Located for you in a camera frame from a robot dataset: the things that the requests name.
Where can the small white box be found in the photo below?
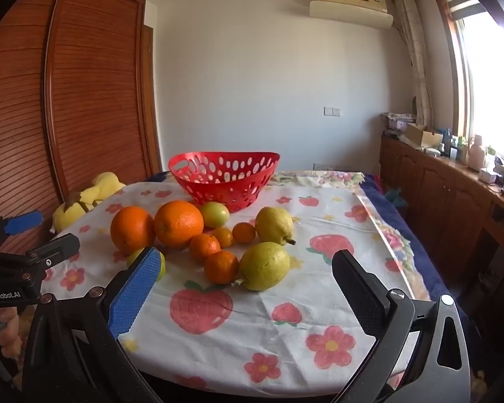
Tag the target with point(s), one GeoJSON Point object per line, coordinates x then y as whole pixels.
{"type": "Point", "coordinates": [487, 175]}

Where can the pink plastic bottle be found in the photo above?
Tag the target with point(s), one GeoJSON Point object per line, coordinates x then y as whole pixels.
{"type": "Point", "coordinates": [476, 155]}

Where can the yellow plush toy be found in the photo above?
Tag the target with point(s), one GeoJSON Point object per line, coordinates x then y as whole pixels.
{"type": "Point", "coordinates": [105, 184]}

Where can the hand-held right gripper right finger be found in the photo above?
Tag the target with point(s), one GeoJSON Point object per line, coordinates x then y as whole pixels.
{"type": "Point", "coordinates": [361, 294]}

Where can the wooden side cabinet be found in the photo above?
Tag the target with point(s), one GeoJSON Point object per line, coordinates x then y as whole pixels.
{"type": "Point", "coordinates": [445, 201]}

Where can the person's left hand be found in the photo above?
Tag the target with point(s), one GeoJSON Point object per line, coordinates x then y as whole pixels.
{"type": "Point", "coordinates": [4, 317]}

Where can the small tangerine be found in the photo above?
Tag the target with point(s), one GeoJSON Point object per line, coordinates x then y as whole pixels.
{"type": "Point", "coordinates": [221, 267]}
{"type": "Point", "coordinates": [244, 232]}
{"type": "Point", "coordinates": [204, 247]}
{"type": "Point", "coordinates": [224, 237]}

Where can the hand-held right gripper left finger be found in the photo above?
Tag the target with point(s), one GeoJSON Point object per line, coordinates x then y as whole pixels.
{"type": "Point", "coordinates": [134, 294]}

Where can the patterned curtain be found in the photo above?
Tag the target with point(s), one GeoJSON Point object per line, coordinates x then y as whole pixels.
{"type": "Point", "coordinates": [416, 50]}

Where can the yellow pear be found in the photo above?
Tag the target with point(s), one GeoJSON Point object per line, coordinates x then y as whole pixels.
{"type": "Point", "coordinates": [275, 225]}
{"type": "Point", "coordinates": [263, 265]}

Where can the wooden slatted wardrobe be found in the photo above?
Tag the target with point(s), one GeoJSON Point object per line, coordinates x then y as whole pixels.
{"type": "Point", "coordinates": [96, 92]}

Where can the red perforated plastic basket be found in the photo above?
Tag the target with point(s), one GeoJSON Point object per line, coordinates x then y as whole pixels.
{"type": "Point", "coordinates": [218, 199]}

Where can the white wall socket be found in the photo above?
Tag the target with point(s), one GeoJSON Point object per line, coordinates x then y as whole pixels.
{"type": "Point", "coordinates": [323, 166]}

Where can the green round fruit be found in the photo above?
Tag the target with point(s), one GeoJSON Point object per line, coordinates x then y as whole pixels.
{"type": "Point", "coordinates": [214, 214]}

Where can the floral blanket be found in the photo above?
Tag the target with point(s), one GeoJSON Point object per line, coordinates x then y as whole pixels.
{"type": "Point", "coordinates": [344, 178]}

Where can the white wall switch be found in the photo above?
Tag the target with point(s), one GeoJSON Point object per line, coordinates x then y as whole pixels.
{"type": "Point", "coordinates": [332, 111]}

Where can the large orange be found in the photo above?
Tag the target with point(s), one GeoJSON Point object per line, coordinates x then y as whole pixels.
{"type": "Point", "coordinates": [132, 229]}
{"type": "Point", "coordinates": [178, 223]}

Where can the green lime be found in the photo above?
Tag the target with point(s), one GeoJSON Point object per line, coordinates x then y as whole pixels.
{"type": "Point", "coordinates": [163, 269]}

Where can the white strawberry print cloth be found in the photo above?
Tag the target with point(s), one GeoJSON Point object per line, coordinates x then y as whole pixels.
{"type": "Point", "coordinates": [319, 226]}

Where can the wooden framed window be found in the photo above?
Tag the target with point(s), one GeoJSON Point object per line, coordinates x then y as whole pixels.
{"type": "Point", "coordinates": [487, 71]}

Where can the wall air conditioner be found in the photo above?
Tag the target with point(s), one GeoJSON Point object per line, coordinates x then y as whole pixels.
{"type": "Point", "coordinates": [348, 8]}

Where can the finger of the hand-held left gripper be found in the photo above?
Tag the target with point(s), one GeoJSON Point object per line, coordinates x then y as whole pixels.
{"type": "Point", "coordinates": [54, 249]}
{"type": "Point", "coordinates": [23, 222]}

